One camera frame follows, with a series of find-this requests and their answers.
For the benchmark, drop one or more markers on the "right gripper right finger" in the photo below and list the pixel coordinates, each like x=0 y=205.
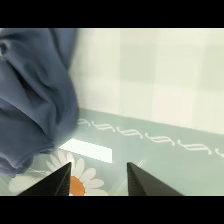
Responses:
x=143 y=185

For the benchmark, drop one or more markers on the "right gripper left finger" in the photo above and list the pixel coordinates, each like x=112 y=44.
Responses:
x=56 y=183

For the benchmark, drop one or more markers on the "blue shirt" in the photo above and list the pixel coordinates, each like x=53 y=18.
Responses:
x=33 y=100

